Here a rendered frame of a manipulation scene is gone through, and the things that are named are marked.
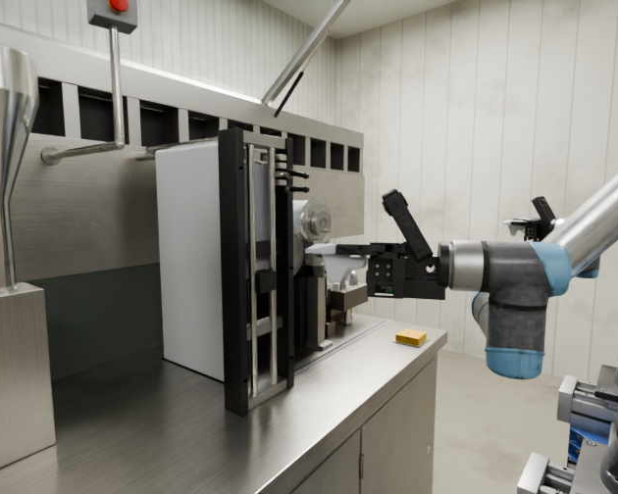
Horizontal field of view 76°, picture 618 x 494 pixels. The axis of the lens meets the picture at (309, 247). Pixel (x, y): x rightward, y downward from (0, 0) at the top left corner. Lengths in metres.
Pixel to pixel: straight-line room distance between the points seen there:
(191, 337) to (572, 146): 2.96
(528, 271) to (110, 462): 0.69
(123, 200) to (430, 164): 2.95
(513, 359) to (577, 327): 2.88
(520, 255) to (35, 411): 0.78
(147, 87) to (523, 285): 1.00
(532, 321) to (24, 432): 0.79
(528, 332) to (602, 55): 3.01
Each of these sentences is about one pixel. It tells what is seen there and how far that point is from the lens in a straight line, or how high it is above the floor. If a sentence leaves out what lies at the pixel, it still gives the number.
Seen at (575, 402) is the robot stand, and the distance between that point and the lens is 1.40.
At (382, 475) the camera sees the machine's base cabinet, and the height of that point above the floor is 0.63.
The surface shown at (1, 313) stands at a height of 1.14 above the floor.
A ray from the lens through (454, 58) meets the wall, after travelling 3.78.
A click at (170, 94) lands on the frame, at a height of 1.61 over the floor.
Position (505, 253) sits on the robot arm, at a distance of 0.60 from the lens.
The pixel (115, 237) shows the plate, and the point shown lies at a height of 1.22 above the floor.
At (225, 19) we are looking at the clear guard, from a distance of 1.25.
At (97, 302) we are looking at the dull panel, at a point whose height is 1.06.
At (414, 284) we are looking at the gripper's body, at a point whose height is 1.19.
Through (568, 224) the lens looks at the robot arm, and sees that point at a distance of 0.76.
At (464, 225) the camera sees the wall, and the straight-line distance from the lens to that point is 3.56.
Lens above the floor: 1.31
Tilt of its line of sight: 7 degrees down
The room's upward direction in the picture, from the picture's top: straight up
